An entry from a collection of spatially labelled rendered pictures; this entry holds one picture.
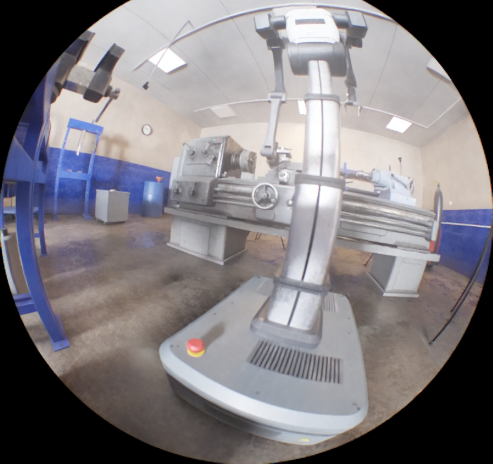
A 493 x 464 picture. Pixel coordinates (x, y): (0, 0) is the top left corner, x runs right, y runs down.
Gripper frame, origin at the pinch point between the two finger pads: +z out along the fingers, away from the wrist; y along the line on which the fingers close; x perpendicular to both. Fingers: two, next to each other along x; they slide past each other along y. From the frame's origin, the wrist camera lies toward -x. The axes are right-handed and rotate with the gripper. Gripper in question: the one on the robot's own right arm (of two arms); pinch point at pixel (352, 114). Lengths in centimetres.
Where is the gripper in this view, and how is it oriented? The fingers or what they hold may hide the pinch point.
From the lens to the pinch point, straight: 131.1
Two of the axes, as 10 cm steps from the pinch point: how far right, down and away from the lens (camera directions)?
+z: 0.9, 8.5, 5.2
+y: -9.0, -1.6, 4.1
